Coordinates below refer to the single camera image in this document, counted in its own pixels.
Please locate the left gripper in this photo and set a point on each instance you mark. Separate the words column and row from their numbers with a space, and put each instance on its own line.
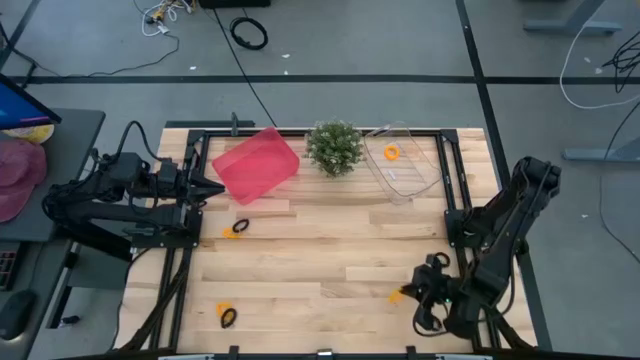
column 190, row 185

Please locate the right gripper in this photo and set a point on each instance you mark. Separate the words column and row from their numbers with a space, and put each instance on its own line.
column 434, row 290

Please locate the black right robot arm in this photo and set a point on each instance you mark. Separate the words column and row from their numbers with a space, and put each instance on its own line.
column 500, row 235

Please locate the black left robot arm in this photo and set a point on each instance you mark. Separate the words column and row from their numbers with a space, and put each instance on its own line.
column 100, row 212

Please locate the pink plastic bin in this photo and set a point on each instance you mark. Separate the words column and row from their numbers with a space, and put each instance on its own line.
column 255, row 165

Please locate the clear plastic bin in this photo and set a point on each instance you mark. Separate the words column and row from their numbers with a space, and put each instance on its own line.
column 400, row 180

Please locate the potted artificial green plant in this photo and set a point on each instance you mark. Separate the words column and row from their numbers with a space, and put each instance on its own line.
column 334, row 147

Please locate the grey side desk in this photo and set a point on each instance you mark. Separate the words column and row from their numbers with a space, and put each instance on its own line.
column 75, row 135

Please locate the pink cap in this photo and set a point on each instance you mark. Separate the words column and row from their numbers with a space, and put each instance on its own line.
column 20, row 170

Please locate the black equipment box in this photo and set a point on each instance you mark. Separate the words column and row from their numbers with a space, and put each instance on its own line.
column 235, row 3

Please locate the computer monitor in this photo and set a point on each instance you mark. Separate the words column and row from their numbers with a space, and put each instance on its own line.
column 20, row 107

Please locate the computer keyboard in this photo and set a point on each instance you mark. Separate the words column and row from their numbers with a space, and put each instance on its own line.
column 6, row 267

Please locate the black computer mouse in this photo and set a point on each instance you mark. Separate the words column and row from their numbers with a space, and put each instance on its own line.
column 17, row 315

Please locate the grey desk foot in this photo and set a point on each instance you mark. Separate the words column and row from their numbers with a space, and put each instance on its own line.
column 600, row 152
column 570, row 26

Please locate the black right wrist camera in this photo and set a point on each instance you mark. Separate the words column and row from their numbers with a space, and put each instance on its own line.
column 431, row 264

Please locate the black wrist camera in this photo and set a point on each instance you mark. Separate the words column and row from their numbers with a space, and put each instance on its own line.
column 431, row 264
column 168, row 172

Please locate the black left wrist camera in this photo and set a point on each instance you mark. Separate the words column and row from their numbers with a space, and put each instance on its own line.
column 168, row 172

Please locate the black bracket bar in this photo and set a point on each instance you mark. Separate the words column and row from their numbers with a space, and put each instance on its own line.
column 210, row 123

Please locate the black aluminium table frame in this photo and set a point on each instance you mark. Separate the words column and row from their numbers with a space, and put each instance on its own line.
column 425, row 133

